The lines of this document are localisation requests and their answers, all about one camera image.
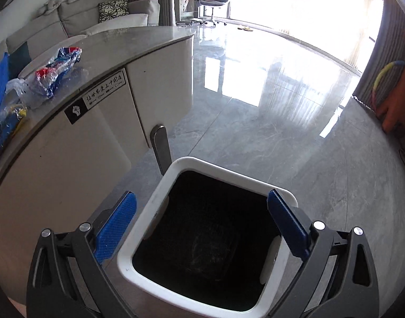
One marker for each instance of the teal pillow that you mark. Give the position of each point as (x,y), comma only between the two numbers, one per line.
(23,53)

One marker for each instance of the white trash bin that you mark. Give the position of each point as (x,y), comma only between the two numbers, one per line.
(146,232)

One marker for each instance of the black label sticker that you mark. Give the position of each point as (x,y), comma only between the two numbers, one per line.
(99,94)

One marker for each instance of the blue yellow plastic bag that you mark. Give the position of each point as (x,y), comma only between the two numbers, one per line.
(3,129)

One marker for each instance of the grey metal bar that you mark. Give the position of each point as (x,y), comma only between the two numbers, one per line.
(161,145)

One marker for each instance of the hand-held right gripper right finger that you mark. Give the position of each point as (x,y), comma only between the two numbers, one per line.
(286,225)

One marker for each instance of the grey office chair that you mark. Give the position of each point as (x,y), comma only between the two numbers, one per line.
(213,1)

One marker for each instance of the orange cloth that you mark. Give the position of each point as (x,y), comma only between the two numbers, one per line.
(397,106)

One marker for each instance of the grey plush toy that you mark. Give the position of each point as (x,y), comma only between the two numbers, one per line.
(58,3)

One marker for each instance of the colourful hula hoop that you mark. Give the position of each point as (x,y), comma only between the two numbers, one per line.
(376,79)

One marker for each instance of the black white flower pillow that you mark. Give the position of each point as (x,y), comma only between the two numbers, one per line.
(113,10)

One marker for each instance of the white table base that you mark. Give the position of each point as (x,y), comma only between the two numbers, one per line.
(56,165)

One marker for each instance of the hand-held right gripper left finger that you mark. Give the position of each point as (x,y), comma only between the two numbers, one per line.
(118,228)

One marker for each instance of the grey sofa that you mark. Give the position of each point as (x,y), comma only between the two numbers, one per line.
(80,16)

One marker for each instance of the pair of slippers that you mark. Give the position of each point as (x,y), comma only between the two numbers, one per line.
(245,28)

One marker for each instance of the white desk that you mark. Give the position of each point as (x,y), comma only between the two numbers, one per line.
(185,0)

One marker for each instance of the red blue printed plastic bag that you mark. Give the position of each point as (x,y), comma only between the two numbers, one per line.
(56,68)

